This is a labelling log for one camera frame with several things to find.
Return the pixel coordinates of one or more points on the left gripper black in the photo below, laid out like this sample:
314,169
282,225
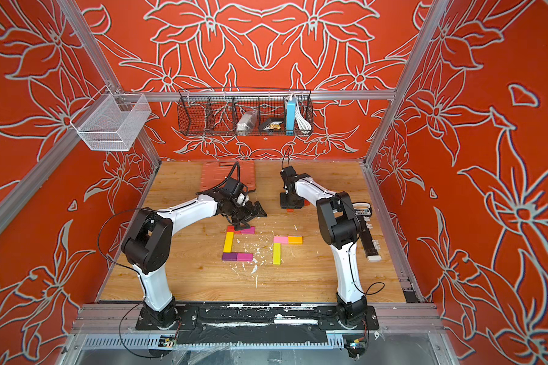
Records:
238,223

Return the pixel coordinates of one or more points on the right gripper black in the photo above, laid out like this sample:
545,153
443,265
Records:
284,204

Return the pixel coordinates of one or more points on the small magenta block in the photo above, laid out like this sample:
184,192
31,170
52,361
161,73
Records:
250,230

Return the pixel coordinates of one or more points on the long yellow block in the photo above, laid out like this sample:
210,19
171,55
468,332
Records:
228,244

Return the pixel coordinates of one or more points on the pink long block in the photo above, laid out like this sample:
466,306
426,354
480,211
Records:
281,239

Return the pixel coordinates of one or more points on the magenta long block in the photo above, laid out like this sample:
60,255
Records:
245,257

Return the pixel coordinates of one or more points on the yellow-green block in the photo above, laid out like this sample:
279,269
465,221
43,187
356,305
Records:
277,254

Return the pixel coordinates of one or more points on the orange long block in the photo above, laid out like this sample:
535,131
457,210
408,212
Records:
296,240

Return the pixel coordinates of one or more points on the purple small block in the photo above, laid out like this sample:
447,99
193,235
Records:
229,257

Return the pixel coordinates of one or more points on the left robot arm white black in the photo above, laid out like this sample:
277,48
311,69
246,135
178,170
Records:
147,245

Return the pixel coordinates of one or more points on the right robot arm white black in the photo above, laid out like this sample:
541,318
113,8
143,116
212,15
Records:
340,229

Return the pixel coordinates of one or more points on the orange plastic tool case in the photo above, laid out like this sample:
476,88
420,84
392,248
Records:
215,172

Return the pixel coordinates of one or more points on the black remote-like tool strip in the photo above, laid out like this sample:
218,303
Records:
364,213

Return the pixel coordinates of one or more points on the black item in basket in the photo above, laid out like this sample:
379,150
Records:
272,125

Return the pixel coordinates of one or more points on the grey packet in basket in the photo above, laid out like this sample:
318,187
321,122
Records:
246,123

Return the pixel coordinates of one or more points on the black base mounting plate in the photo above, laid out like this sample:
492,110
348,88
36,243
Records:
258,323

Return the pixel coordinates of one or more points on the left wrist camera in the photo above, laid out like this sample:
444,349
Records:
235,191

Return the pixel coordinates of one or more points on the black wire wall basket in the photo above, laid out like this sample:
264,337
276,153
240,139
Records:
207,113

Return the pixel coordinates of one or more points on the clear plastic wall bin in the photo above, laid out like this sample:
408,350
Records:
112,122

